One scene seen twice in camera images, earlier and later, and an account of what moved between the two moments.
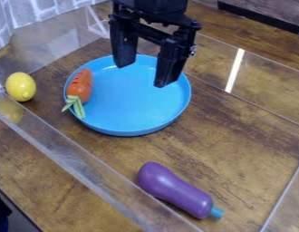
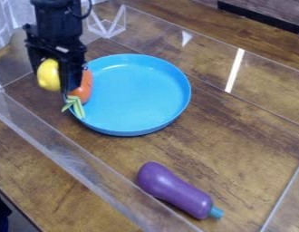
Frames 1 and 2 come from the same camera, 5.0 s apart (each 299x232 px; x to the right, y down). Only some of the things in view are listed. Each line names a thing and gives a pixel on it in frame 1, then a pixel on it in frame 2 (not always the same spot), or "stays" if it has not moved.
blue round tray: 127,105 stays
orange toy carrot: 79,91 stays
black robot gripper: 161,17 → 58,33
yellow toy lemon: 20,87 → 48,74
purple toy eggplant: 167,188 stays
